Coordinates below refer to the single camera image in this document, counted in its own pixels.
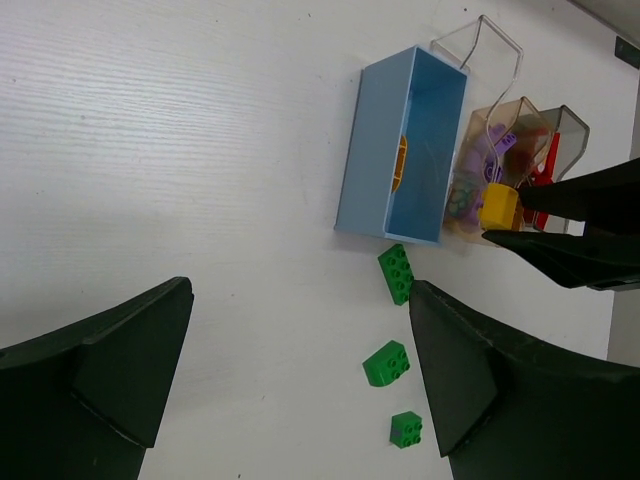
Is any light blue plastic container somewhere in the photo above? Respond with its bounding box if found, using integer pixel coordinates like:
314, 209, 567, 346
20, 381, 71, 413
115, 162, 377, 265
335, 46, 468, 245

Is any orange transparent lego brick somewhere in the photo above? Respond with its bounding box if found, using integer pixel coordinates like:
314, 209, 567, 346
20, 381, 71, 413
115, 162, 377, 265
391, 135, 408, 193

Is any amber transparent plastic container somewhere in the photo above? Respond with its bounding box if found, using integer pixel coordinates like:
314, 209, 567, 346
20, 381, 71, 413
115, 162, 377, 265
443, 97, 553, 245

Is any red long lego brick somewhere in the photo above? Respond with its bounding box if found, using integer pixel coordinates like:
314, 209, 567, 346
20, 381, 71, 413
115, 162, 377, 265
523, 133, 560, 231

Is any clear plastic container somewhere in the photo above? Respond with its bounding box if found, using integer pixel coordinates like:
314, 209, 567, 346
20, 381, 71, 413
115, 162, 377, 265
429, 14, 524, 127

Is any purple lego brick with studs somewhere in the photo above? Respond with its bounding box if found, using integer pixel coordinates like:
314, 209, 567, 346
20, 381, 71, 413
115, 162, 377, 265
477, 123, 517, 160

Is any small purple lego brick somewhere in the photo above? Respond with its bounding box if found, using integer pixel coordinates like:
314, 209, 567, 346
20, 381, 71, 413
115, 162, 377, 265
460, 140, 497, 182

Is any smoky grey plastic container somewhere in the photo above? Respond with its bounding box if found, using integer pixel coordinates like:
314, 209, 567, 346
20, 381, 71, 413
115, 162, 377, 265
523, 105, 590, 234

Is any green lego brick bottom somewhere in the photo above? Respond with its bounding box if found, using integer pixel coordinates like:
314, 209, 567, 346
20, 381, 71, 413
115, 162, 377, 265
389, 411, 423, 449

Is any purple paw print lego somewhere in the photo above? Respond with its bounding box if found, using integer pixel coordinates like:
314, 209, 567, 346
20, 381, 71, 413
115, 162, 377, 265
446, 181, 482, 225

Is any green lego brick by orange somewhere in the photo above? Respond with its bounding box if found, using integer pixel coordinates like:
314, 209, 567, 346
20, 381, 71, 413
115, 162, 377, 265
362, 340, 410, 387

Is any blue label sticker right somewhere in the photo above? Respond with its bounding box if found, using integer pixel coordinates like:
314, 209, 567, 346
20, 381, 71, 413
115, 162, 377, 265
614, 36, 640, 70

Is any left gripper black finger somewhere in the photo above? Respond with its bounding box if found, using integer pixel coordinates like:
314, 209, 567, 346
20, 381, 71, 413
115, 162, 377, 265
409, 280, 639, 479
1, 277, 194, 479

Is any yellow lego brick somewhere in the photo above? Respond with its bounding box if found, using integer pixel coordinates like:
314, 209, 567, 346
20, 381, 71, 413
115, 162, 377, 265
478, 183, 523, 231

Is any green lego plate flat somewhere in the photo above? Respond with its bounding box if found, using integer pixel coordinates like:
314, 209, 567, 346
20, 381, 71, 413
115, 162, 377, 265
378, 243, 414, 306

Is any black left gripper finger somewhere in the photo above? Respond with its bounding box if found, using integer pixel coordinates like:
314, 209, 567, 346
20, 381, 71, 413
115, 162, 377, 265
483, 230, 639, 290
519, 158, 639, 223

